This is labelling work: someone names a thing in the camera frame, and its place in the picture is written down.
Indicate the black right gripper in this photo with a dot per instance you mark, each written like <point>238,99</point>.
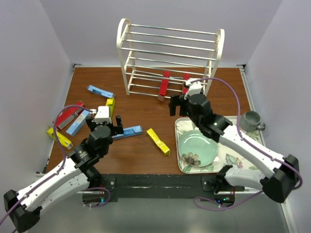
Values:
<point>175,101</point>

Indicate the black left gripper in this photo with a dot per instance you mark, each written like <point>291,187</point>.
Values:
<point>117,129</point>

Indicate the red toothpaste box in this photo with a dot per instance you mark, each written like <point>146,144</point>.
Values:
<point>185,88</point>
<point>67,116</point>
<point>164,86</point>

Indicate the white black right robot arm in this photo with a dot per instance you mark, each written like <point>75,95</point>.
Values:
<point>275,175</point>

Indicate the cream metal-rod shelf rack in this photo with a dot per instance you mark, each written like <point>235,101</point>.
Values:
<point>146,52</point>

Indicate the blue silver toothpaste box left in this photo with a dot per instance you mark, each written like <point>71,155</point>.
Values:
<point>78,123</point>

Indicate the yellow toothpaste box upright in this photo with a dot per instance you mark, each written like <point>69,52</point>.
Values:
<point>111,104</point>

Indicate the blue toothpaste box centre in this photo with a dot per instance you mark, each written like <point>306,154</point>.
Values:
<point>129,132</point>

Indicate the light blue toothpaste box far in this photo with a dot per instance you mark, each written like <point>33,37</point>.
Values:
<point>101,92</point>

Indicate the yellow toothpaste box left edge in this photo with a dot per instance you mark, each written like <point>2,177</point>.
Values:
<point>65,142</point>

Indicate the crumpled yellow toothpaste box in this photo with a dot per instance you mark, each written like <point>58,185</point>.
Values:
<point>160,144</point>

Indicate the green ceramic plate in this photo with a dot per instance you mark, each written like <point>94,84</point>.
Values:
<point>197,150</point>

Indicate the leaf-pattern serving tray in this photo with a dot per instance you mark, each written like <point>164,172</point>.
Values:
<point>225,156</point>

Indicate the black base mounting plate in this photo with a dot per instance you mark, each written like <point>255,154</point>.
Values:
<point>153,186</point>

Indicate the grey ceramic mug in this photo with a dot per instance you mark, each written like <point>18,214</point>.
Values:
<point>251,121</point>

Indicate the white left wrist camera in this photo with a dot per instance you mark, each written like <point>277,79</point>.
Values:
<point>101,114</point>

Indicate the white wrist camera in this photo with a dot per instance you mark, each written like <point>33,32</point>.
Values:
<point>101,114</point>
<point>195,87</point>

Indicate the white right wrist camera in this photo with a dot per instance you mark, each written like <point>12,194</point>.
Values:
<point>195,87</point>

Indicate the aluminium frame rail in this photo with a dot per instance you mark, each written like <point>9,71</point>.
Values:
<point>162,204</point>

